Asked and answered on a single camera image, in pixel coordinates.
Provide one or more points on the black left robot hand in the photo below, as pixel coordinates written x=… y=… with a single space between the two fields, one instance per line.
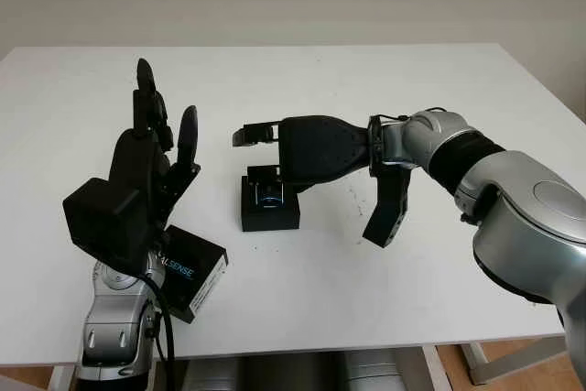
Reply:
x=137 y=157

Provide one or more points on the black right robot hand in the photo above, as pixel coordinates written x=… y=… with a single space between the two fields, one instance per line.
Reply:
x=316 y=148

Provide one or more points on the small silver black camera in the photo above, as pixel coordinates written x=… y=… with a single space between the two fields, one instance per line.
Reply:
x=270 y=198

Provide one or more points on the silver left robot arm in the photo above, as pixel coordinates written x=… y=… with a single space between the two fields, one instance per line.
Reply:
x=114 y=313

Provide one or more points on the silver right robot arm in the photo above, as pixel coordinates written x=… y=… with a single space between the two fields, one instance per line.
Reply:
x=503 y=189

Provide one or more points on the black box base with insert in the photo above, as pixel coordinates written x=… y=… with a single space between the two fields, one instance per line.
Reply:
x=270 y=221

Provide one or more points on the black RealSense box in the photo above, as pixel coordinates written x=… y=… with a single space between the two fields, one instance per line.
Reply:
x=197 y=272

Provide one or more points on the silver left robot leg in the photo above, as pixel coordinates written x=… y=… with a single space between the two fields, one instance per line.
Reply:
x=213 y=375

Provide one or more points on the silver robot leg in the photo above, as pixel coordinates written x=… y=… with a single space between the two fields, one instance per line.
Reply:
x=213 y=375
x=373 y=372

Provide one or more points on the silver right robot leg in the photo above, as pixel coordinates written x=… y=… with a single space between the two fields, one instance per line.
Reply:
x=373 y=372

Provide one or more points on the white table leg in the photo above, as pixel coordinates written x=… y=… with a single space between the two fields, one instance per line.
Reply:
x=439 y=370
x=61 y=377

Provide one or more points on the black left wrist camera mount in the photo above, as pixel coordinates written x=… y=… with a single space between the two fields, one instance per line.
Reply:
x=105 y=221

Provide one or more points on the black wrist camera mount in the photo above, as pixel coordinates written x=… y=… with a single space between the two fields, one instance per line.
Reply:
x=387 y=217
x=105 y=221

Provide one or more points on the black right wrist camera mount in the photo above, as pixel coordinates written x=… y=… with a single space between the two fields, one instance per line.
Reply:
x=387 y=217

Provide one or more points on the white table frame bar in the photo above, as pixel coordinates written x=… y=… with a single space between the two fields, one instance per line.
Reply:
x=474 y=363

